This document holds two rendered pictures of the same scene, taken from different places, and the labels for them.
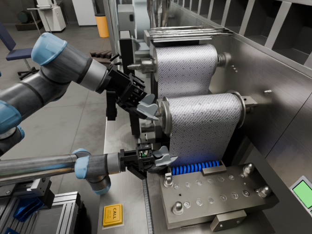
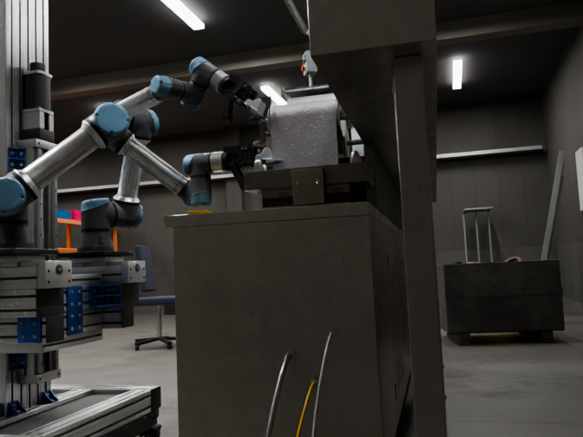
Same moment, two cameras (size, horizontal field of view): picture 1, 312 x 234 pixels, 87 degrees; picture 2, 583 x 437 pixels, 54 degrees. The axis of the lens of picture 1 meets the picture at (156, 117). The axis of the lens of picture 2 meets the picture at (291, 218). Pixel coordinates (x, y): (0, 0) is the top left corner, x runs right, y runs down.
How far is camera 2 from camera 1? 1.94 m
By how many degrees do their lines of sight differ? 50
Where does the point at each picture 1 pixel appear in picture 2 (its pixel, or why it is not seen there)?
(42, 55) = (194, 63)
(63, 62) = (204, 66)
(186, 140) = (287, 135)
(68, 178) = not seen: hidden behind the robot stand
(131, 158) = (232, 149)
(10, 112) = (169, 81)
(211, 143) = (317, 142)
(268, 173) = not seen: outside the picture
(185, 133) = (284, 125)
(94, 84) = (217, 80)
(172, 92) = not seen: hidden behind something
